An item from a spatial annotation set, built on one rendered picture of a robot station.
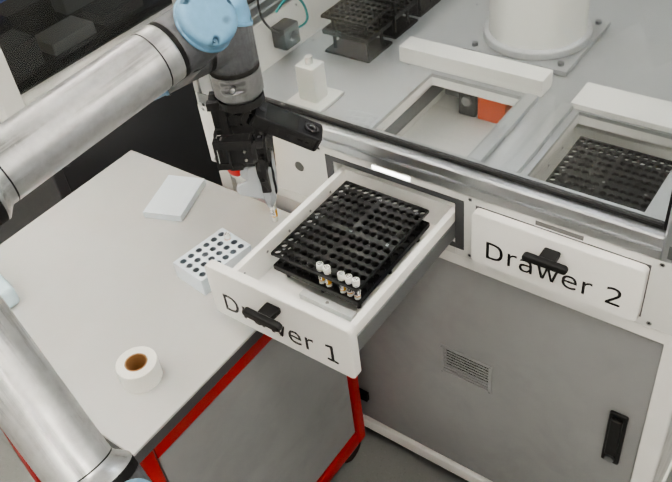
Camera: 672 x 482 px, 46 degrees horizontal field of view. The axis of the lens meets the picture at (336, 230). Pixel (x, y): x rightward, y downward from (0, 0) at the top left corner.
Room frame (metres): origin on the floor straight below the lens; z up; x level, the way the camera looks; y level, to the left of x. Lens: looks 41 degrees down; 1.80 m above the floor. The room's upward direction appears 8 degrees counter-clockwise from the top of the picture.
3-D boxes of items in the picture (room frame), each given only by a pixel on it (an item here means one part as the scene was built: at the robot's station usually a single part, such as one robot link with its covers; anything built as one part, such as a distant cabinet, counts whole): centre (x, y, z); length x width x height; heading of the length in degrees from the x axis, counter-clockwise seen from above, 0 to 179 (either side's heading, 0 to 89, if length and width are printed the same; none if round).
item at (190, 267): (1.13, 0.24, 0.78); 0.12 x 0.08 x 0.04; 132
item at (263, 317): (0.85, 0.12, 0.91); 0.07 x 0.04 x 0.01; 49
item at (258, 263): (1.03, -0.03, 0.86); 0.40 x 0.26 x 0.06; 139
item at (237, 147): (1.05, 0.12, 1.12); 0.09 x 0.08 x 0.12; 82
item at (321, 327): (0.87, 0.11, 0.87); 0.29 x 0.02 x 0.11; 49
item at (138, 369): (0.89, 0.36, 0.78); 0.07 x 0.07 x 0.04
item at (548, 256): (0.89, -0.32, 0.91); 0.07 x 0.04 x 0.01; 49
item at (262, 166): (1.02, 0.10, 1.06); 0.05 x 0.02 x 0.09; 172
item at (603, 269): (0.91, -0.34, 0.87); 0.29 x 0.02 x 0.11; 49
